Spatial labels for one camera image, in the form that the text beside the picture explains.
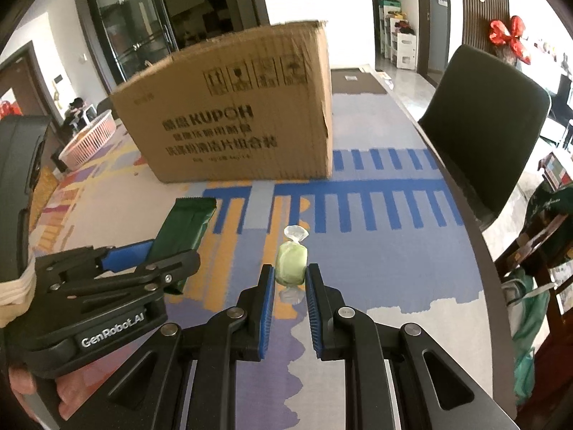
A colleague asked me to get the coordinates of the teal green bag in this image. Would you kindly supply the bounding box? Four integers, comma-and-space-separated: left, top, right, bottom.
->
501, 269, 538, 406

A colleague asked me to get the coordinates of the red foil bow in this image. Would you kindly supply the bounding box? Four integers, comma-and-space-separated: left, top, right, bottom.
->
489, 15, 533, 64

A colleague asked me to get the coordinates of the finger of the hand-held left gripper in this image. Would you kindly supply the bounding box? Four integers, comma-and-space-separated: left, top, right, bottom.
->
36, 241, 155, 278
45, 250, 201, 298

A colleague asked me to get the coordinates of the colourful printed table mat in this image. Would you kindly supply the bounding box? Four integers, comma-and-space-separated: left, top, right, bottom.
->
27, 93, 502, 430

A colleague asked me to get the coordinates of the white shelf unit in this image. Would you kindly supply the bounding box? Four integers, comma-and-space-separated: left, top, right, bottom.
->
378, 0, 416, 70

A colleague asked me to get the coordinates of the dark green cloth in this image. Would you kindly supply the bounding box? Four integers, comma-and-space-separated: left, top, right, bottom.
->
526, 183, 573, 252

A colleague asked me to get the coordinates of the brown cardboard box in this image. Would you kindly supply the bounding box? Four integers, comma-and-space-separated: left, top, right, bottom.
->
110, 20, 334, 184

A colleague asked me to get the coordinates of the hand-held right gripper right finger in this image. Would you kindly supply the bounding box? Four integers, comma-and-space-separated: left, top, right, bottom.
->
305, 263, 515, 430

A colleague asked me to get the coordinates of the pale green candy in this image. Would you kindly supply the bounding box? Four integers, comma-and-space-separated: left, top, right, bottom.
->
274, 225, 310, 303

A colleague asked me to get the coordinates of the grey mat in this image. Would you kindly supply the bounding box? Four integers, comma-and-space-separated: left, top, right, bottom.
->
331, 68, 389, 96

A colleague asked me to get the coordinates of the brown wooden chair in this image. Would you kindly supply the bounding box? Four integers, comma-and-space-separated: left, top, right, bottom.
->
492, 212, 573, 413

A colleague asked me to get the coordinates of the pink plastic basket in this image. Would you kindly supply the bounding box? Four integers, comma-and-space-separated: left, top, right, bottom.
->
59, 113, 118, 168

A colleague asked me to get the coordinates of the yellow woven placemat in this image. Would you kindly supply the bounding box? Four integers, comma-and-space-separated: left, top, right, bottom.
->
28, 168, 59, 234

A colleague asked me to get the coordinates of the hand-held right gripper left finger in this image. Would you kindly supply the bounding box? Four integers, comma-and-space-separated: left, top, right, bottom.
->
63, 264, 276, 430

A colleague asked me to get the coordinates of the black framed glass door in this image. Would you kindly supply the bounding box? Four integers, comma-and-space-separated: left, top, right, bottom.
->
85, 0, 173, 86

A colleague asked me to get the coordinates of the person's left hand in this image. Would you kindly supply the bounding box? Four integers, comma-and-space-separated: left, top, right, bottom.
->
8, 360, 110, 419

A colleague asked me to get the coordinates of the black dining chair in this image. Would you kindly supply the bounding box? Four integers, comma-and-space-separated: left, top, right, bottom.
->
418, 45, 552, 229

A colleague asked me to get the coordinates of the dark green snack packet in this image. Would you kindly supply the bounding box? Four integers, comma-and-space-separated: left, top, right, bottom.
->
154, 197, 218, 294

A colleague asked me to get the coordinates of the person's left forearm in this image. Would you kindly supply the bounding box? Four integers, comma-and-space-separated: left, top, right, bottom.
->
0, 255, 37, 329

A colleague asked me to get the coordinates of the brown wooden door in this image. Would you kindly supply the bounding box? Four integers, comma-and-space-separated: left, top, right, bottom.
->
0, 40, 59, 121

